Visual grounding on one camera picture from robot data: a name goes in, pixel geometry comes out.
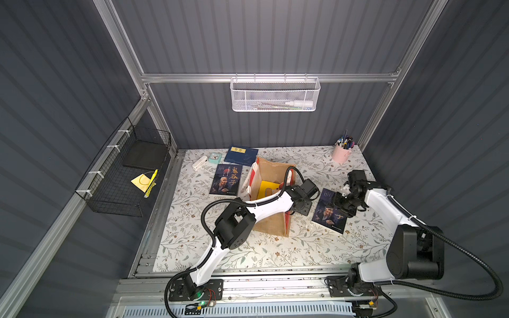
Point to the yellow cartoon book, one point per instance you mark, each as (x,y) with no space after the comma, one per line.
(267,189)

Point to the jute canvas Christmas bag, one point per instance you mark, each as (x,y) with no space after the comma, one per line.
(264,179)

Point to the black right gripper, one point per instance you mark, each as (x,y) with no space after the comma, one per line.
(345,203)

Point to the floral table cloth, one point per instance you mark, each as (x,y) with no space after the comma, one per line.
(308,245)

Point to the mint green small box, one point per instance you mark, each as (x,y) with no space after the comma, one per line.
(214,158)

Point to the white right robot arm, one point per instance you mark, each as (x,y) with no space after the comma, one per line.
(413,252)

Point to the white wire basket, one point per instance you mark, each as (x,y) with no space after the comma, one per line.
(270,93)

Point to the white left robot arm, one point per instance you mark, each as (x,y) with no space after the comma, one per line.
(235,224)

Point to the pink pen cup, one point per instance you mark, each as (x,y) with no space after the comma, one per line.
(343,148)

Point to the dark portrait book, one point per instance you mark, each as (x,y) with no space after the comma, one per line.
(326,214)
(226,180)

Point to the black wire wall basket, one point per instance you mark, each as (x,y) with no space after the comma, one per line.
(134,150)

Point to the blue book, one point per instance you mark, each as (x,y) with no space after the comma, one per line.
(244,156)

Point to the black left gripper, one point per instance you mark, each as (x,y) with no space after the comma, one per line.
(299,201)

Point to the yellow sticky note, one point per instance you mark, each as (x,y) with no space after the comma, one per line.
(144,182)

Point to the white marker in basket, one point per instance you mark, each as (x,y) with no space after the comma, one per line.
(300,104)

